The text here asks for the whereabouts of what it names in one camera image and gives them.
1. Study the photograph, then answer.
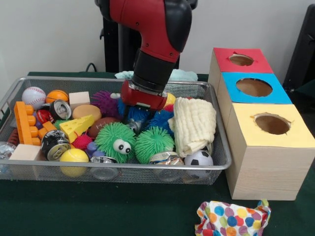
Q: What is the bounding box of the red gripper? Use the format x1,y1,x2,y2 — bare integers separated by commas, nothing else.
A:
121,80,168,111

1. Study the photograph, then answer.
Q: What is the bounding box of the cream waffle cloth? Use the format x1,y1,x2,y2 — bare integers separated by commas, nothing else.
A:
168,96,217,157

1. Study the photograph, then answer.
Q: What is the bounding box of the yellow toy cheese wedge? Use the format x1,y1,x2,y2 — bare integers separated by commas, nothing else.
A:
60,115,95,143

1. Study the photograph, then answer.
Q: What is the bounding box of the silver drink can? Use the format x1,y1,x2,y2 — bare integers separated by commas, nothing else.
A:
41,129,71,161

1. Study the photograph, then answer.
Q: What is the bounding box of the white polka dot cloth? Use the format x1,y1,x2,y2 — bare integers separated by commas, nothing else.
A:
195,199,271,236

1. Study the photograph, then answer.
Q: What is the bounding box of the clear mesh bin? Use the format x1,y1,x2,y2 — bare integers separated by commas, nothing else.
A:
0,76,232,184

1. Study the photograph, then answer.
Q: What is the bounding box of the wooden box with three holes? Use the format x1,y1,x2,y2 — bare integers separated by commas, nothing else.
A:
208,48,315,201

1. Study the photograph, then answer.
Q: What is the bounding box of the blue spiky ball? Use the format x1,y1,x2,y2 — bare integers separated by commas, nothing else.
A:
117,98,151,123

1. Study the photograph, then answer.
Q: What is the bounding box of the mint green cloth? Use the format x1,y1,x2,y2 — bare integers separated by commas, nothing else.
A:
115,69,198,82

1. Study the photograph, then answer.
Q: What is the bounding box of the green spiky ball with face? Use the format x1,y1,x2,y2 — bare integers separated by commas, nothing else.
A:
95,122,137,163

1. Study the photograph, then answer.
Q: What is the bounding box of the small soccer ball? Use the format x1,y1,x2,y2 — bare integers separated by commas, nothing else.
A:
185,149,214,167

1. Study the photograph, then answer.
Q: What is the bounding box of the yellow tennis ball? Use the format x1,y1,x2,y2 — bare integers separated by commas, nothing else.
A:
60,148,90,177

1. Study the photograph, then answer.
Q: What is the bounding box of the white baseball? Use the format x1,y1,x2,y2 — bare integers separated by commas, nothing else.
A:
21,87,46,110

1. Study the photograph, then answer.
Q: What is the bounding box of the dark green tablecloth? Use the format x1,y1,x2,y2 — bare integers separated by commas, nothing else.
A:
0,71,315,236

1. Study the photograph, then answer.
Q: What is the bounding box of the orange toy building block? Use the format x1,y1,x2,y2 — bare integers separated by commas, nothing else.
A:
13,100,40,147

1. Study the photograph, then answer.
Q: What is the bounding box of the black chair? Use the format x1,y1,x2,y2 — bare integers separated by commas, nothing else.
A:
283,5,315,99

